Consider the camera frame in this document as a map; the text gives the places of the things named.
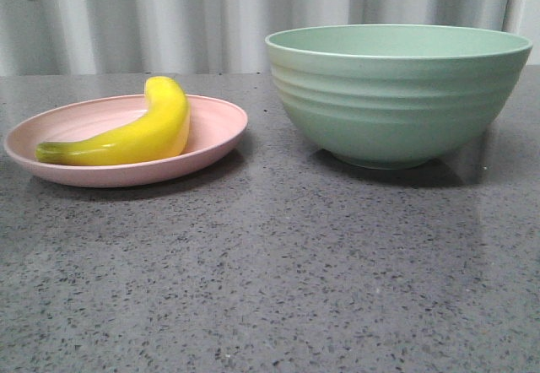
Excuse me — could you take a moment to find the yellow banana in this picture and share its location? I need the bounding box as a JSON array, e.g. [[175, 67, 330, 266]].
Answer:
[[35, 76, 191, 166]]

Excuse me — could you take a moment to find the pink plate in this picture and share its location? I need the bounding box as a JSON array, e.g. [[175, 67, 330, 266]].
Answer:
[[4, 95, 248, 188]]

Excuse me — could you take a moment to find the green ribbed bowl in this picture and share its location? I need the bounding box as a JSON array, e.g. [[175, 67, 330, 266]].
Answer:
[[266, 24, 532, 169]]

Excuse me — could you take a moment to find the white pleated curtain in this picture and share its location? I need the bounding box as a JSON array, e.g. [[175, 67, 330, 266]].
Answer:
[[1, 0, 539, 75]]

